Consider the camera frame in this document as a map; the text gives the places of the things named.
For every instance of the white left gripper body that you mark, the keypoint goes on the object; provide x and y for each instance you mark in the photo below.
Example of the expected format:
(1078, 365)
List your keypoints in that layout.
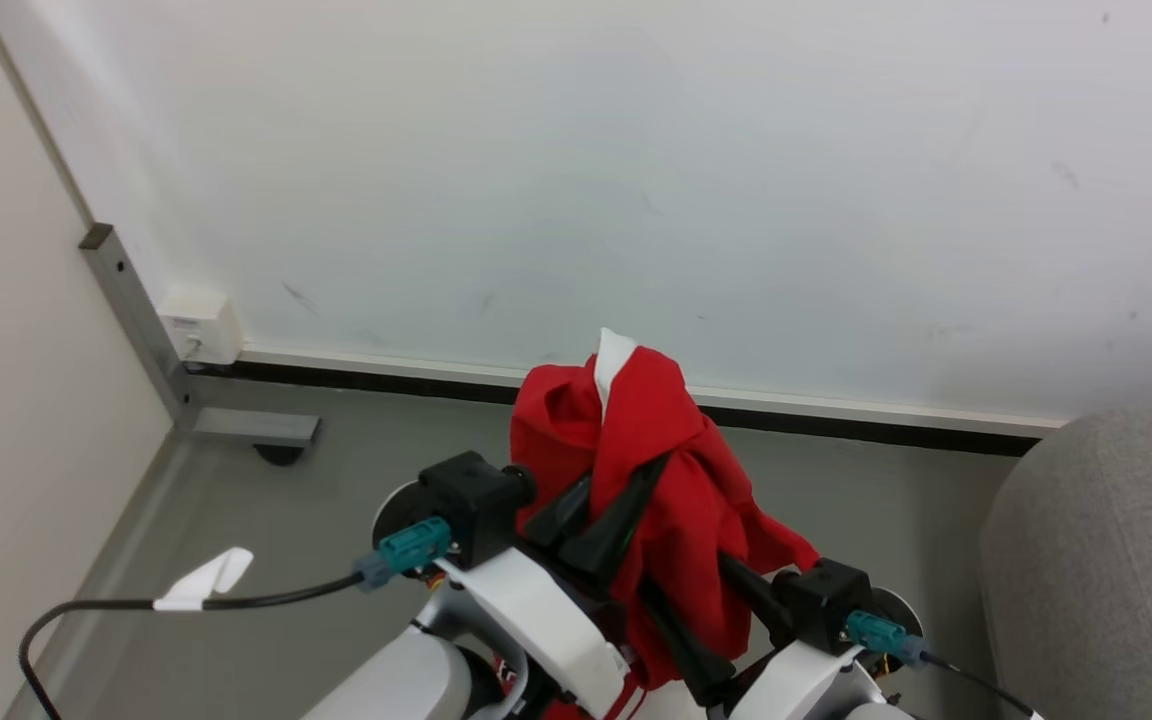
(546, 620)

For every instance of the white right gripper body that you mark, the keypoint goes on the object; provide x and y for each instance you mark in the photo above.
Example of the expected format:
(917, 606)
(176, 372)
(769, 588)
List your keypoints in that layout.
(801, 685)

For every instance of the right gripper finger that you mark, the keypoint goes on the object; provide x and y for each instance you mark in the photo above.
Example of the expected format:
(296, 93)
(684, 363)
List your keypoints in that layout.
(754, 592)
(686, 645)

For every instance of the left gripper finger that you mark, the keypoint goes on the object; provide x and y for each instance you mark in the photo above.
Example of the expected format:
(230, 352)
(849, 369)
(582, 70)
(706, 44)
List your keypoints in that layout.
(621, 530)
(558, 515)

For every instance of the red garment with white lining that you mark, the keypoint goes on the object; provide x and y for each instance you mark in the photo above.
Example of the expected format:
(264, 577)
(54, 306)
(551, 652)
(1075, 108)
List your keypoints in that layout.
(656, 430)

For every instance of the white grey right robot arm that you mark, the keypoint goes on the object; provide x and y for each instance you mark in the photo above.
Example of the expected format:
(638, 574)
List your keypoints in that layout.
(901, 605)

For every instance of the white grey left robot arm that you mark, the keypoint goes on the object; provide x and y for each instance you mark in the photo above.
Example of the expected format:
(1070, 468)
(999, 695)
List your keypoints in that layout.
(406, 680)

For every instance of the white and black baseboard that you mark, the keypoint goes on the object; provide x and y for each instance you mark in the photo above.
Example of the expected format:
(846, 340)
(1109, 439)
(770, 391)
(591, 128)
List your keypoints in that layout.
(836, 408)

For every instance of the grey fabric sofa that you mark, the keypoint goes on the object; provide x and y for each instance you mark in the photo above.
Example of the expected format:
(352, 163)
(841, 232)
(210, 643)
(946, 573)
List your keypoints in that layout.
(1106, 570)

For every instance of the white tape tag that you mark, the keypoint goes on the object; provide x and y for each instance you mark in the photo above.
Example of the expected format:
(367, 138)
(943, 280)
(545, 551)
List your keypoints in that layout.
(201, 582)

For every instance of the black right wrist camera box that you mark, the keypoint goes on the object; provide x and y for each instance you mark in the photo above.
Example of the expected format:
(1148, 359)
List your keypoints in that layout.
(821, 600)

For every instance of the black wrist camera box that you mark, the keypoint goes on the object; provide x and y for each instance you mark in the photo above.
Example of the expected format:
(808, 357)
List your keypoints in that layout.
(821, 600)
(476, 505)

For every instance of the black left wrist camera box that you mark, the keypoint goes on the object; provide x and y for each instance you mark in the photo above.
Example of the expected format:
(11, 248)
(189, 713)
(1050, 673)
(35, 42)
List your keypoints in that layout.
(476, 505)

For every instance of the black round frame foot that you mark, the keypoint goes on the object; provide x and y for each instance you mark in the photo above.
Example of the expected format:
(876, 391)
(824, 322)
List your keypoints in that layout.
(279, 455)

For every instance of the white wall socket box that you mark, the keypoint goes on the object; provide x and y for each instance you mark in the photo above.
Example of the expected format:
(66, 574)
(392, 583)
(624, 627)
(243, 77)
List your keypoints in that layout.
(206, 325)

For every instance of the grey metal partition frame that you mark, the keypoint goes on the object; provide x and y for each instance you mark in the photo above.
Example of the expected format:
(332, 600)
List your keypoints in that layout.
(131, 300)

